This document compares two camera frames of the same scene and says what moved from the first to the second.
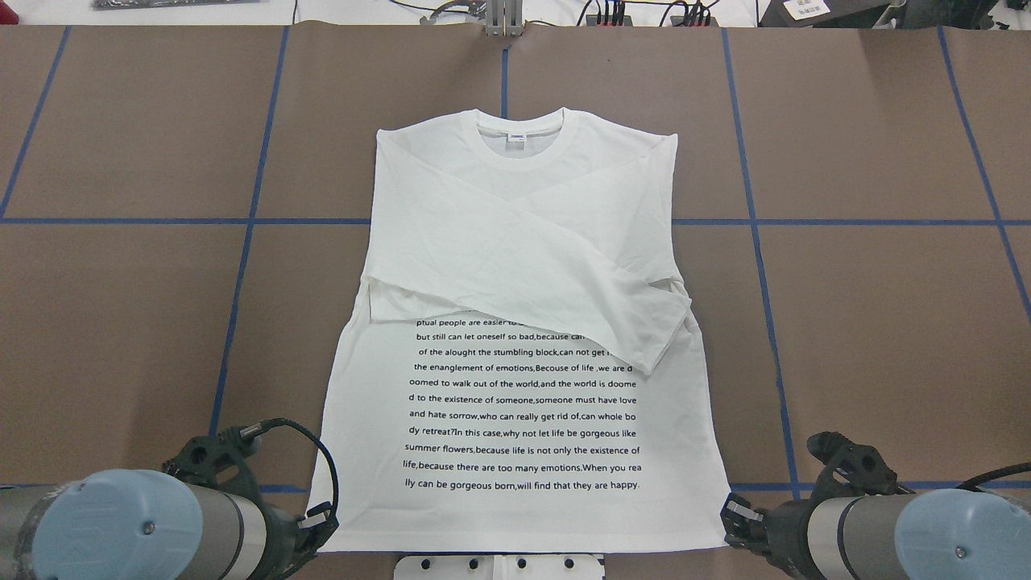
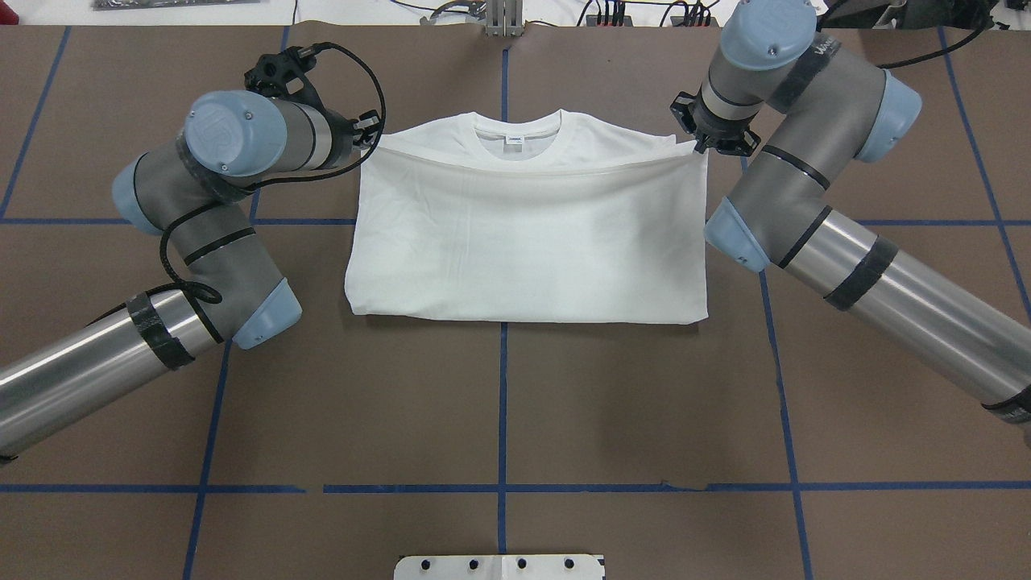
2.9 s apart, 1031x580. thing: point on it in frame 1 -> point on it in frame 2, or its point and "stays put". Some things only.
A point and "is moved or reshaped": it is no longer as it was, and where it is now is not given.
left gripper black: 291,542 -> 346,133
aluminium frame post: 504,18 stays put
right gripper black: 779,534 -> 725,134
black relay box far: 602,20 stays put
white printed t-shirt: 525,380 is moved or reshaped
